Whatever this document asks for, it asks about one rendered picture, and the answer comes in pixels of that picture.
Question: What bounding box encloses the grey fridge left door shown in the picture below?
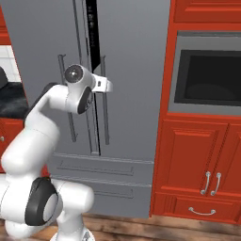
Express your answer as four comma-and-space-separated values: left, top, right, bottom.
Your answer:
0, 0, 101, 157

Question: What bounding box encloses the red wall cupboard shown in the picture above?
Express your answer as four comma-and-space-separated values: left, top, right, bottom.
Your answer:
0, 5, 12, 46

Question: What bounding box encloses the grey fridge drawer handle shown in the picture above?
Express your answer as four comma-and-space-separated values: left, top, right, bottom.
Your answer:
56, 160, 136, 177

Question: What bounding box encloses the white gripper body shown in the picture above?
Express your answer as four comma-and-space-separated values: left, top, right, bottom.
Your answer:
101, 75, 114, 94

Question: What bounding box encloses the red drawer front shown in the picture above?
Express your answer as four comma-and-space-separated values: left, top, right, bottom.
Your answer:
171, 195, 241, 222

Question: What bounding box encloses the grey built-in oven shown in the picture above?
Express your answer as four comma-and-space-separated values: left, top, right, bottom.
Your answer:
167, 30, 241, 118

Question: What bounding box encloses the red base cupboard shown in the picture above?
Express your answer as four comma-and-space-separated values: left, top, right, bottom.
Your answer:
0, 117, 51, 178

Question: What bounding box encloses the grey fridge door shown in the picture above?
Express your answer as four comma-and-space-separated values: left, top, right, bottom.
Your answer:
0, 0, 101, 157
92, 0, 172, 163

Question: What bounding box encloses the grey left fridge door handle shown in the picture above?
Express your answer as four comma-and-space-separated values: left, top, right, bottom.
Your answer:
57, 54, 78, 143

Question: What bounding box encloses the grey fridge door handle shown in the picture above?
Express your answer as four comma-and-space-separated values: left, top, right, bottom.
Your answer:
57, 54, 78, 143
100, 55, 111, 146

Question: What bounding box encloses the grey fridge drawer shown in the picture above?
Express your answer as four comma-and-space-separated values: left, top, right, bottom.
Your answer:
50, 175, 153, 219
46, 152, 155, 186

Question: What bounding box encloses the grey fridge right door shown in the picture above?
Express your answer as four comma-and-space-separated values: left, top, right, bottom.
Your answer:
92, 0, 172, 163

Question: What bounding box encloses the silver cupboard door handle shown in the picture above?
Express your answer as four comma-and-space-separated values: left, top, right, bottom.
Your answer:
210, 171, 222, 197
200, 170, 212, 196

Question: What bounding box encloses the dark grey rounded object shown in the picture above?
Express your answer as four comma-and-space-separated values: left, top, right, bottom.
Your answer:
0, 66, 9, 90

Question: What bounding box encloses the grey right fridge door handle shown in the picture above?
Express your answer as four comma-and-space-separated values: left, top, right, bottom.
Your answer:
100, 55, 111, 146

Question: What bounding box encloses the red cupboard door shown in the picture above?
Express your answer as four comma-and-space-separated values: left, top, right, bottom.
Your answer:
160, 119, 230, 197
215, 122, 241, 200
173, 0, 241, 24

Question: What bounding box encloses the silver drawer handle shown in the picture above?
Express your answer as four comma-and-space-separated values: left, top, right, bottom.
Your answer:
187, 206, 217, 217

